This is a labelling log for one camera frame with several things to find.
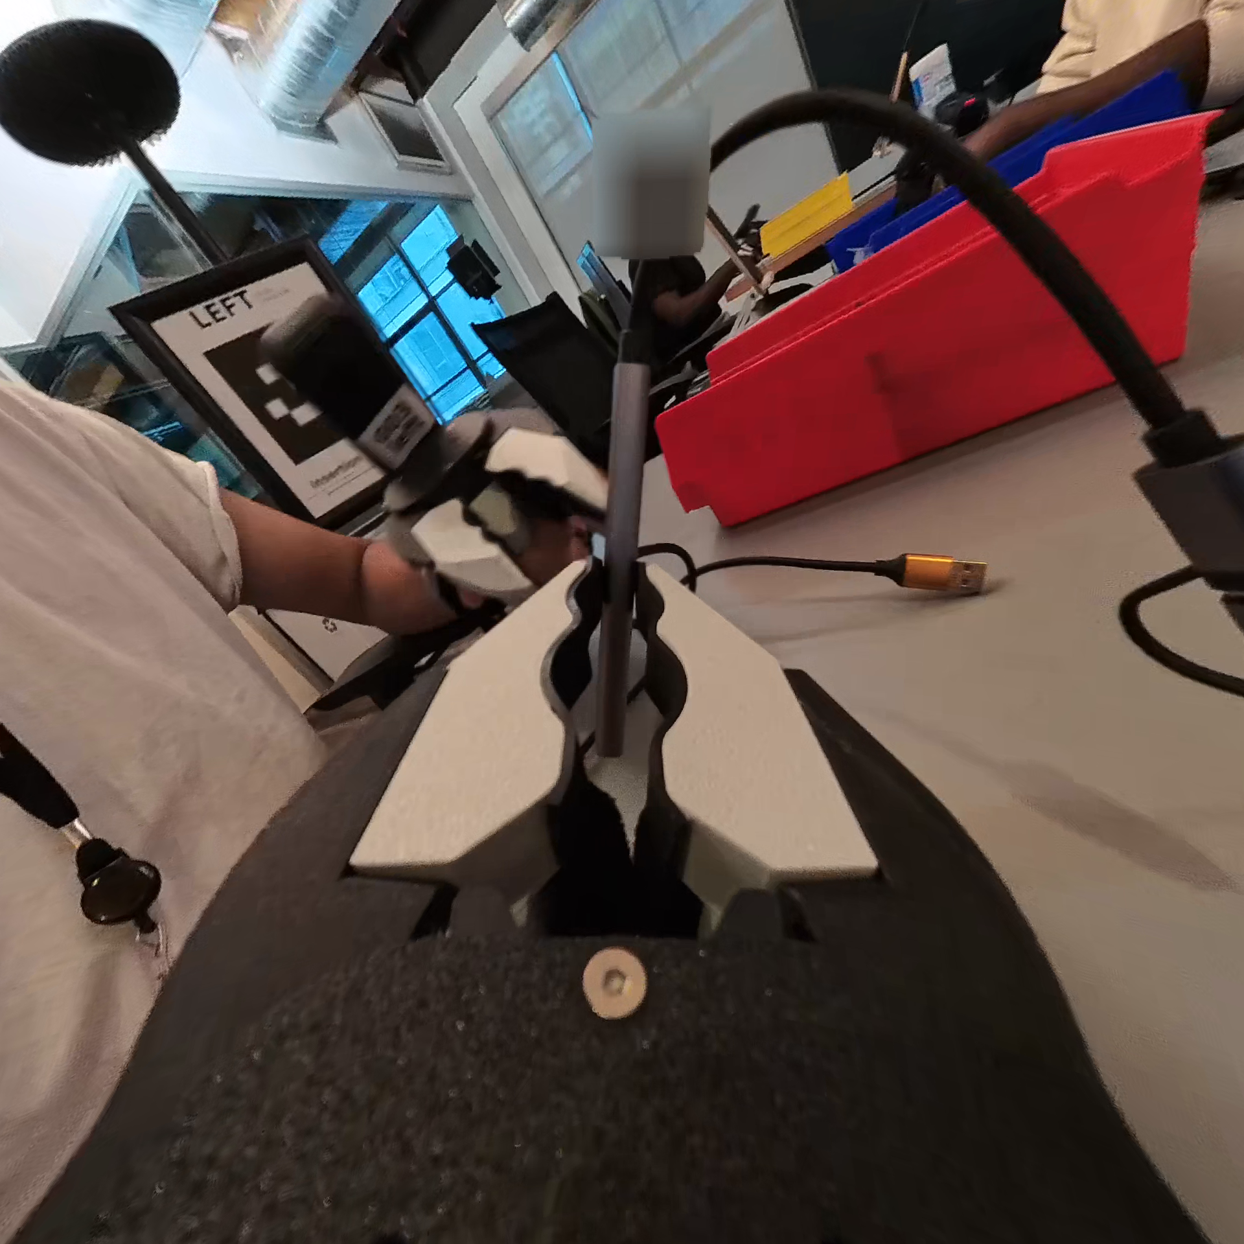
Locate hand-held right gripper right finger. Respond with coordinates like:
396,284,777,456
648,565,878,926

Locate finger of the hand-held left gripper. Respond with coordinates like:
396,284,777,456
408,502,537,596
485,425,608,517

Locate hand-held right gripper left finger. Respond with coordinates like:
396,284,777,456
348,563,595,924

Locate grey USB hub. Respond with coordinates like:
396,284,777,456
595,88,1244,761

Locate black cable orange plugs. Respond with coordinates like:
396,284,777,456
631,545,989,596

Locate person's left forearm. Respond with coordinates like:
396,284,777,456
218,487,430,634

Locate grey desk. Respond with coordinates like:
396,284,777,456
573,218,1244,1244

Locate person's left hand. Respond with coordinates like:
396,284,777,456
364,549,509,636

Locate black framed marker sign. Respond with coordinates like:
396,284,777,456
111,235,436,525

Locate yellow bin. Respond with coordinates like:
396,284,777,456
756,174,854,256

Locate red plastic bin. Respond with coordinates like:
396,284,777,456
655,109,1224,531

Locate black foam disc stand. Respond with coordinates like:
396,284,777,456
0,19,233,265

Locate blue bin with white label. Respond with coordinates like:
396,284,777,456
826,70,1199,274

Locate black camera on stand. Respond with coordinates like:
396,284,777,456
445,237,501,297

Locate silver ventilation duct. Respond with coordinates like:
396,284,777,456
257,0,399,127

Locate black lanyard with clip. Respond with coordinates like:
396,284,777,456
0,724,159,949

